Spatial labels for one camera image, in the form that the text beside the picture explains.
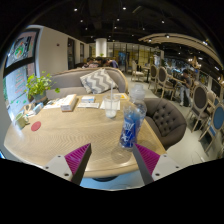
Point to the blue white booklet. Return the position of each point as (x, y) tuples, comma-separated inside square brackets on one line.
[(88, 99)]

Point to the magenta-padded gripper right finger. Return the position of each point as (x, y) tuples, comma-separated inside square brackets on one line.
[(148, 160)]

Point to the green potted plant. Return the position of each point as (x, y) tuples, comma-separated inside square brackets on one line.
[(36, 85)]

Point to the white printed leaflet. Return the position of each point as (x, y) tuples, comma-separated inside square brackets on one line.
[(88, 105)]

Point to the open illustrated leaflet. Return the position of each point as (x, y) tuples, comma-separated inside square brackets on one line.
[(53, 104)]

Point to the pale green mug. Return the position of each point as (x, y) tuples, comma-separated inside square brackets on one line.
[(20, 120)]

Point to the clear bottle with blue label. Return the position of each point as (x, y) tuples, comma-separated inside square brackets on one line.
[(130, 126)]

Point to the flat round red coaster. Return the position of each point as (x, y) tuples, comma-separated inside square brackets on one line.
[(36, 126)]

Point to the clear plastic cup with straw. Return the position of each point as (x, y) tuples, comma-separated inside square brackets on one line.
[(111, 108)]

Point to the teal tissue packet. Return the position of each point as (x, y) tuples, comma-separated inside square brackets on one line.
[(38, 108)]

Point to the window with colourful decals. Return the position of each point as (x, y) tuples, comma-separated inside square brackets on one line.
[(18, 80)]

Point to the grey white chevron cushion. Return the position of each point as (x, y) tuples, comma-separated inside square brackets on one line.
[(98, 81)]

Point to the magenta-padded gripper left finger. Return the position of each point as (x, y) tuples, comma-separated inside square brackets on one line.
[(77, 159)]

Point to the white tissue box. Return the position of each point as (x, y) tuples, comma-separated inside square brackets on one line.
[(68, 102)]

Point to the person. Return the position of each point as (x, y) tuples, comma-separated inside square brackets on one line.
[(185, 86), (110, 63), (91, 63)]

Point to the yellow card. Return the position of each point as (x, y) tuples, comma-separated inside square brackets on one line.
[(122, 96)]

